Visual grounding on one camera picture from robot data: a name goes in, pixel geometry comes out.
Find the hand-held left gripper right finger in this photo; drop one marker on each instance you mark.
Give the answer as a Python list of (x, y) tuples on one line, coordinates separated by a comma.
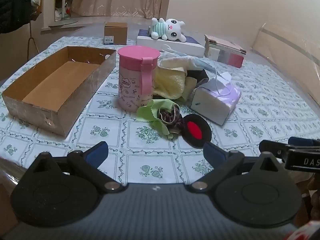
[(213, 154)]

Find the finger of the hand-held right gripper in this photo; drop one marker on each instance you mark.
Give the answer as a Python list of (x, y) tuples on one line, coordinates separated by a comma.
[(272, 148), (300, 142)]

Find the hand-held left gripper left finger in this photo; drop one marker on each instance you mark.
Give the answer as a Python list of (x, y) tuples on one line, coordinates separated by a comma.
[(98, 152)]

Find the black round pad red centre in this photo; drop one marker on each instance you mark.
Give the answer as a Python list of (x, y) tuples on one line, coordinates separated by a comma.
[(194, 130)]

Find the dark patterned scrunchie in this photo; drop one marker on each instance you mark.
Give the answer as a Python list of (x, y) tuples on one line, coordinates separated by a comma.
[(175, 123)]

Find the green cloth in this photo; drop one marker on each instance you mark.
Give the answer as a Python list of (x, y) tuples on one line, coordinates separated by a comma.
[(147, 111)]

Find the pink lidded cup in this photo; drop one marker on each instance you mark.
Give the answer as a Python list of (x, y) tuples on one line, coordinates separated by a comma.
[(130, 80)]

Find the black cloth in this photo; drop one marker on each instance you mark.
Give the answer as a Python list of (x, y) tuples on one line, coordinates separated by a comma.
[(197, 76)]

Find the yellow towel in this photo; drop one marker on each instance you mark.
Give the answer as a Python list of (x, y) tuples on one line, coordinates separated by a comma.
[(168, 82)]

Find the white purple tissue pack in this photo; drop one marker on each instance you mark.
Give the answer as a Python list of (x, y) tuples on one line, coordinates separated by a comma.
[(212, 106)]

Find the floral patterned tablecloth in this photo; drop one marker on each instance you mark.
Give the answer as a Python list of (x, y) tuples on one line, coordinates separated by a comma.
[(150, 162)]

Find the red white patterned cloth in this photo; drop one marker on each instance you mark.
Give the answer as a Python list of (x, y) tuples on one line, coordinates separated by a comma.
[(303, 231)]

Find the plastic wrapped beige panel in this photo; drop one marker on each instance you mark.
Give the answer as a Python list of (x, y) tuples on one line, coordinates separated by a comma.
[(287, 47)]

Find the red spine book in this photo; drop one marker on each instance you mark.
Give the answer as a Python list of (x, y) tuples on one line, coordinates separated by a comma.
[(236, 60)]

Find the grey spine book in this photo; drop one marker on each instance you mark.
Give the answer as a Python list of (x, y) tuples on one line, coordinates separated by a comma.
[(224, 56)]

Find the white spine book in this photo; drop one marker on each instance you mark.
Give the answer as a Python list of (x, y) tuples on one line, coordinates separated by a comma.
[(213, 53)]

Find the beige cover book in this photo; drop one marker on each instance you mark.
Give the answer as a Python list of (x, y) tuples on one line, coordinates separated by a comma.
[(225, 43)]

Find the white flat box blue top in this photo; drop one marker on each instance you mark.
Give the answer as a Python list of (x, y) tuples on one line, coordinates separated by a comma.
[(175, 46)]

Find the small closed cardboard box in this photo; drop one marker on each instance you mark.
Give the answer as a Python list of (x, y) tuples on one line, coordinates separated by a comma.
[(117, 33)]

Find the gold metal coat rack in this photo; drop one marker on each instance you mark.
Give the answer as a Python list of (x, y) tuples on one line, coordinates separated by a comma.
[(32, 40)]

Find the white plush toy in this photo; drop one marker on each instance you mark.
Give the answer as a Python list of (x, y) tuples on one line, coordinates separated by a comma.
[(172, 28)]

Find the white floor fan stand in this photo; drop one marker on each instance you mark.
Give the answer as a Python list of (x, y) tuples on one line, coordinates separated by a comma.
[(63, 22)]

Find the black puffer jacket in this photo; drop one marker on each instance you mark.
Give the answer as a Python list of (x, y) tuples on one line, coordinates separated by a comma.
[(12, 2)]

